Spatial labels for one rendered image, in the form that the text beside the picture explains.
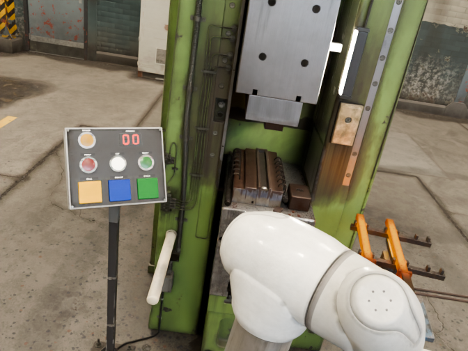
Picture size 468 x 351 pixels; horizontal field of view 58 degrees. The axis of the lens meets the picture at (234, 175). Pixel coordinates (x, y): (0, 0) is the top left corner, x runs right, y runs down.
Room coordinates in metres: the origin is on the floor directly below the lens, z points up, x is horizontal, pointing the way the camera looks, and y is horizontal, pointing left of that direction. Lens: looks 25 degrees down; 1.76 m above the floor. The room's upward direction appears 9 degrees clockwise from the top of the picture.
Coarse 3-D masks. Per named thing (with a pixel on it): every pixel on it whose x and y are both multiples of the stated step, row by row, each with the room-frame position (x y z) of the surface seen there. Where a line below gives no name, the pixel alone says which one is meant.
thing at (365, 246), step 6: (360, 216) 1.54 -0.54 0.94; (360, 222) 1.49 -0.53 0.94; (360, 228) 1.44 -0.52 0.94; (360, 234) 1.40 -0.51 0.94; (366, 234) 1.40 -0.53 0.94; (360, 240) 1.37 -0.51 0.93; (366, 240) 1.36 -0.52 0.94; (360, 246) 1.35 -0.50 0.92; (366, 246) 1.32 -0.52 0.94; (366, 252) 1.28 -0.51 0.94; (366, 258) 1.22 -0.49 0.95; (372, 258) 1.24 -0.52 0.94
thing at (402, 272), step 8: (392, 224) 1.51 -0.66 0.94; (392, 232) 1.45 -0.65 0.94; (392, 240) 1.39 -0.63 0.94; (392, 248) 1.36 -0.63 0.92; (400, 248) 1.34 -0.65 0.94; (400, 256) 1.29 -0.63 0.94; (400, 264) 1.24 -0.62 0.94; (400, 272) 1.19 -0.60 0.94; (408, 272) 1.19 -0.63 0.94; (408, 280) 1.15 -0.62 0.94
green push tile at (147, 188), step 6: (138, 180) 1.35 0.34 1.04; (144, 180) 1.36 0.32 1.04; (150, 180) 1.37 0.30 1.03; (156, 180) 1.38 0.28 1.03; (138, 186) 1.34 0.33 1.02; (144, 186) 1.35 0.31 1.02; (150, 186) 1.36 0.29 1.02; (156, 186) 1.37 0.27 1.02; (138, 192) 1.33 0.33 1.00; (144, 192) 1.34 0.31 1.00; (150, 192) 1.35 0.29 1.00; (156, 192) 1.36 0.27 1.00; (138, 198) 1.33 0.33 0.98; (144, 198) 1.33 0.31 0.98
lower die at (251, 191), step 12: (252, 156) 1.86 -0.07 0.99; (276, 156) 1.91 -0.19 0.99; (252, 168) 1.73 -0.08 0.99; (276, 168) 1.76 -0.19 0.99; (240, 180) 1.60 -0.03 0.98; (252, 180) 1.60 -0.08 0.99; (276, 180) 1.63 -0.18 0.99; (240, 192) 1.53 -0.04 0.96; (252, 192) 1.53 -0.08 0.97; (264, 192) 1.53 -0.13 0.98; (276, 192) 1.54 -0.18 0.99; (252, 204) 1.53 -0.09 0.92; (264, 204) 1.54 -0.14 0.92; (276, 204) 1.54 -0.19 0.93
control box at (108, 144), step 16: (80, 128) 1.36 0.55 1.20; (96, 128) 1.38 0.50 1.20; (112, 128) 1.41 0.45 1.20; (128, 128) 1.43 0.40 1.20; (144, 128) 1.46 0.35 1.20; (160, 128) 1.49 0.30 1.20; (64, 144) 1.36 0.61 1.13; (80, 144) 1.33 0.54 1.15; (96, 144) 1.36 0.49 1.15; (112, 144) 1.38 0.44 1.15; (128, 144) 1.40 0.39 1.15; (144, 144) 1.43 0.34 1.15; (160, 144) 1.46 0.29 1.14; (80, 160) 1.31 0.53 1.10; (96, 160) 1.33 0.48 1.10; (128, 160) 1.38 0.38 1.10; (160, 160) 1.43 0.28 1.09; (80, 176) 1.28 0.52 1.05; (96, 176) 1.30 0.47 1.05; (112, 176) 1.33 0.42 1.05; (128, 176) 1.35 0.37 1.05; (144, 176) 1.38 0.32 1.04; (160, 176) 1.40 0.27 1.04; (160, 192) 1.37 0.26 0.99; (80, 208) 1.23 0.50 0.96
